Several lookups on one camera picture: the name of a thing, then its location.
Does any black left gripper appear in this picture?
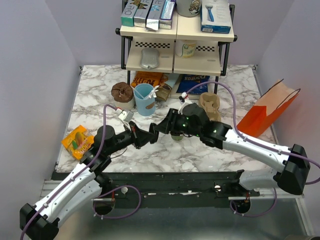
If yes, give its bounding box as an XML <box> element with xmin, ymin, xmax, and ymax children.
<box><xmin>106</xmin><ymin>121</ymin><xmax>156</xmax><ymax>156</ymax></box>

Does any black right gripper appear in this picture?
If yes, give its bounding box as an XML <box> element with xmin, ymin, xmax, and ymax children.
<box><xmin>154</xmin><ymin>107</ymin><xmax>202</xmax><ymax>137</ymax></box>

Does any green paper coffee cup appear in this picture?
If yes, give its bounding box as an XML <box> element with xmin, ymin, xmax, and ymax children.
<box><xmin>170</xmin><ymin>133</ymin><xmax>184</xmax><ymax>142</ymax></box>

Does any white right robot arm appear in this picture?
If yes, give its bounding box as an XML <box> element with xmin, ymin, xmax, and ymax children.
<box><xmin>149</xmin><ymin>103</ymin><xmax>311</xmax><ymax>196</ymax></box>

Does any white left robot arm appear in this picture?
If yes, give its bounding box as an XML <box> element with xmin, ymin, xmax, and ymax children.
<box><xmin>19</xmin><ymin>121</ymin><xmax>159</xmax><ymax>240</ymax></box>

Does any light blue cup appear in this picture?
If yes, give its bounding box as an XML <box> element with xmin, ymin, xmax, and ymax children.
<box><xmin>133</xmin><ymin>83</ymin><xmax>156</xmax><ymax>117</ymax></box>

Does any olive brown small package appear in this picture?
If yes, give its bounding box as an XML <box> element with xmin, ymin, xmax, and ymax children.
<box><xmin>155</xmin><ymin>84</ymin><xmax>172</xmax><ymax>102</ymax></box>

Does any orange snack bag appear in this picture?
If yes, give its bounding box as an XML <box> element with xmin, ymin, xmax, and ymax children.
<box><xmin>130</xmin><ymin>71</ymin><xmax>169</xmax><ymax>88</ymax></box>

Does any blue Doritos chip bag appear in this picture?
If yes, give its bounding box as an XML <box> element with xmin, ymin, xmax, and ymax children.
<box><xmin>176</xmin><ymin>74</ymin><xmax>210</xmax><ymax>95</ymax></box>

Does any brown and white pouch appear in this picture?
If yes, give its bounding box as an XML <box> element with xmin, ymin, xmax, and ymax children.
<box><xmin>111</xmin><ymin>82</ymin><xmax>135</xmax><ymax>110</ymax></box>

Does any brown cardboard cup carrier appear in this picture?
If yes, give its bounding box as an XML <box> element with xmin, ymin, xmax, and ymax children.
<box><xmin>198</xmin><ymin>92</ymin><xmax>221</xmax><ymax>122</ymax></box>

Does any orange snack packet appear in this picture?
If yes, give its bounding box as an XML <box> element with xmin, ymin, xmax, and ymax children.
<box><xmin>61</xmin><ymin>125</ymin><xmax>94</xmax><ymax>160</ymax></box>

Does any cream two-tier shelf rack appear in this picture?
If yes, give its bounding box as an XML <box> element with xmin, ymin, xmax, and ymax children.
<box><xmin>115</xmin><ymin>0</ymin><xmax>238</xmax><ymax>100</ymax></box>

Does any white printed paper cup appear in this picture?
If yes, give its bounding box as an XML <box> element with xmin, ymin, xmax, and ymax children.
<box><xmin>175</xmin><ymin>39</ymin><xmax>197</xmax><ymax>59</ymax></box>

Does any silver blue toothpaste box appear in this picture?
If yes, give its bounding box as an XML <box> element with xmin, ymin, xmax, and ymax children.
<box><xmin>146</xmin><ymin>0</ymin><xmax>165</xmax><ymax>31</ymax></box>

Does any orange paper gift bag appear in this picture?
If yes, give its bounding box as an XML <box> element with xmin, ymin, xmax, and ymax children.
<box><xmin>237</xmin><ymin>79</ymin><xmax>300</xmax><ymax>138</ymax></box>

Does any teal toothpaste box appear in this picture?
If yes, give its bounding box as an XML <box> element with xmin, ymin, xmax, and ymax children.
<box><xmin>120</xmin><ymin>0</ymin><xmax>140</xmax><ymax>27</ymax></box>

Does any purple white toothpaste box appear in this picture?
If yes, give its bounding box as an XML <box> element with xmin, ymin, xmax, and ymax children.
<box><xmin>159</xmin><ymin>0</ymin><xmax>176</xmax><ymax>30</ymax></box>

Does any grey cartoon mug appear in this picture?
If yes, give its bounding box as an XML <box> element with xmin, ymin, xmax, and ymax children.
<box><xmin>176</xmin><ymin>0</ymin><xmax>202</xmax><ymax>18</ymax></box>

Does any blue razor package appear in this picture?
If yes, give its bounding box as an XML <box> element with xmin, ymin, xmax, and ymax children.
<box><xmin>200</xmin><ymin>0</ymin><xmax>232</xmax><ymax>34</ymax></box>

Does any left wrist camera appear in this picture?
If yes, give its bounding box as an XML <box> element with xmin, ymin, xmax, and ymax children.
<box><xmin>115</xmin><ymin>107</ymin><xmax>134</xmax><ymax>123</ymax></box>

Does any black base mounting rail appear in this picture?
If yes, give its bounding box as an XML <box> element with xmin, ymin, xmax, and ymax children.
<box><xmin>93</xmin><ymin>170</ymin><xmax>260</xmax><ymax>215</ymax></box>

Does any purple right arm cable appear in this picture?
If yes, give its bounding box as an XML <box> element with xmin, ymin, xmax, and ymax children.
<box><xmin>183</xmin><ymin>80</ymin><xmax>320</xmax><ymax>218</ymax></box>

